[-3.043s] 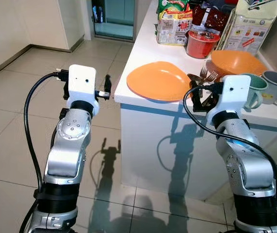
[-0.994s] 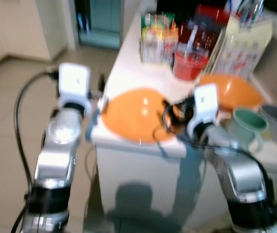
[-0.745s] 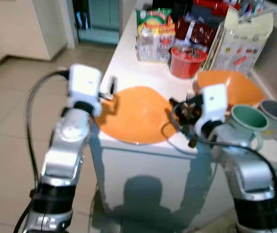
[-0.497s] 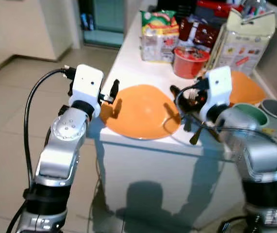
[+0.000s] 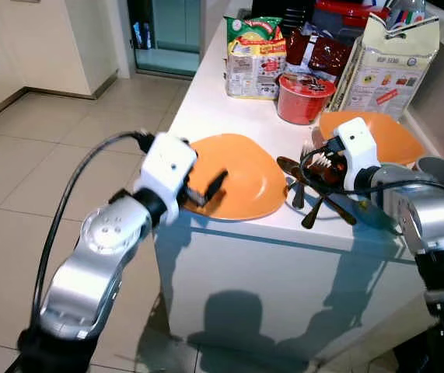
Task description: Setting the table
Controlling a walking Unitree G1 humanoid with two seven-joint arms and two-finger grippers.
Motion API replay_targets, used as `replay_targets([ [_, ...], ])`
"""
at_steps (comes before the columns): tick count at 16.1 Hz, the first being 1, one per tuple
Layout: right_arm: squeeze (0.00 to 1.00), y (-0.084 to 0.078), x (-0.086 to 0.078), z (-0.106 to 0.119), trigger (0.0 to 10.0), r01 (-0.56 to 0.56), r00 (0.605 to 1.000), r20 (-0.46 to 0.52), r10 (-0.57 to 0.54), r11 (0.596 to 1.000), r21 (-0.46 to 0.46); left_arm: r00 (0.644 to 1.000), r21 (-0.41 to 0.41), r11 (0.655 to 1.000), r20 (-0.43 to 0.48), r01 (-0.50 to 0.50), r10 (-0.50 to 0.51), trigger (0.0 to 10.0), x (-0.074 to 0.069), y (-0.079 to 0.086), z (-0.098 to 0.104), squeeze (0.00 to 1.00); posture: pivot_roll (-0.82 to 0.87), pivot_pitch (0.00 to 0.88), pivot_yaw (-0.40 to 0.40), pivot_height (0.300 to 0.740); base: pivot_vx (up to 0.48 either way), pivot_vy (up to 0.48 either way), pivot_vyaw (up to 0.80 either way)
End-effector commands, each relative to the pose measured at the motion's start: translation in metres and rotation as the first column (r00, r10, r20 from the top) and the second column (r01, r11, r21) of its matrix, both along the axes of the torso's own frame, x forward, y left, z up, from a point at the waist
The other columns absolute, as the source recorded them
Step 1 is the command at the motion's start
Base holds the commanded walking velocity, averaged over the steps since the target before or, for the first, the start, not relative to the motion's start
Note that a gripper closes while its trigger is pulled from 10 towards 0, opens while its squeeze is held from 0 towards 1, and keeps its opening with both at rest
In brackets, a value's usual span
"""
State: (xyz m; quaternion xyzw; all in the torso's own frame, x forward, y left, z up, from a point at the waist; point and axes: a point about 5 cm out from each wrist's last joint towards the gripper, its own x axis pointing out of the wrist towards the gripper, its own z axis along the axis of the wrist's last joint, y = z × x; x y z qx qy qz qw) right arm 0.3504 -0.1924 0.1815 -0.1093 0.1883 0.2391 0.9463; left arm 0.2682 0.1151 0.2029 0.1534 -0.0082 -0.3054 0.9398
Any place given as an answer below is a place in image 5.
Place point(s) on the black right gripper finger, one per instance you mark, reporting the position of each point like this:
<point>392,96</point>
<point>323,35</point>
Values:
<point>312,169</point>

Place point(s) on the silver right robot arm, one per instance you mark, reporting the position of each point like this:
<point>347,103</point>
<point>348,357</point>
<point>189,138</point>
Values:
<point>431,217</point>

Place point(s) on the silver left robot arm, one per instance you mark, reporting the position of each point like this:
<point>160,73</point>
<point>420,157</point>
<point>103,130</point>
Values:
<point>97,256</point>

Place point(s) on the dark brown spoon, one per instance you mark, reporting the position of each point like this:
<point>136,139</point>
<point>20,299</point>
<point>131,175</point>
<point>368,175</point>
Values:
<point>290,172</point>

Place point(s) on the large orange plate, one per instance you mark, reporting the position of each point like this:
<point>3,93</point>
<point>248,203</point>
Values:
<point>245,175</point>

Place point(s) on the red instant noodle bowl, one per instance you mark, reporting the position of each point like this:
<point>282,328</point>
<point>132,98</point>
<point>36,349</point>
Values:
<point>303,105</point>

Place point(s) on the orange bowl plate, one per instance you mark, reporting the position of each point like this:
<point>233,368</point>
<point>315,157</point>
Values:
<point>393,140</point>

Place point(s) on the white table cabinet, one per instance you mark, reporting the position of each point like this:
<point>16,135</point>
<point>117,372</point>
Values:
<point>284,272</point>

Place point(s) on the beige printed paper bag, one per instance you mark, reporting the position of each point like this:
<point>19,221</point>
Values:
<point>389,70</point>

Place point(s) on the dark red snack packet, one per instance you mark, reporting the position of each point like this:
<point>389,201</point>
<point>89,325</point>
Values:
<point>323,54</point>

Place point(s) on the grey cup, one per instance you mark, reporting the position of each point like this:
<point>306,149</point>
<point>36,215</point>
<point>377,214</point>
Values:
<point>443,172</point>

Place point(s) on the green noodle multipack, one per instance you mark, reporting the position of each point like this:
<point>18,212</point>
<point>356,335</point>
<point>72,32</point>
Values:
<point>253,62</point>

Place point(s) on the red lidded container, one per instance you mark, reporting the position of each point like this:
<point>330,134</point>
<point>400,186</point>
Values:
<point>346,12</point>

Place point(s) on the glass door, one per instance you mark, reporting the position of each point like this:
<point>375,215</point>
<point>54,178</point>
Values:
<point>171,31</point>

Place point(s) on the black basket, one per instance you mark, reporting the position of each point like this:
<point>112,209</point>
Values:
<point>276,9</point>

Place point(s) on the clear plastic bottle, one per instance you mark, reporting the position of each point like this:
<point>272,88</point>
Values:
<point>404,9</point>

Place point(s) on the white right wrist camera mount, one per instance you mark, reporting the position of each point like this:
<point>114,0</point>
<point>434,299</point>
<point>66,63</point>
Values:
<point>357,148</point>

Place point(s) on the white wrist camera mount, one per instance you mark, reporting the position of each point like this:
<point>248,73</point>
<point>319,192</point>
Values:
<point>167,165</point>
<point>357,148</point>

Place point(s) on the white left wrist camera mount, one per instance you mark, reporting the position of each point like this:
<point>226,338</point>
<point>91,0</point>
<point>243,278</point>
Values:
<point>167,165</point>

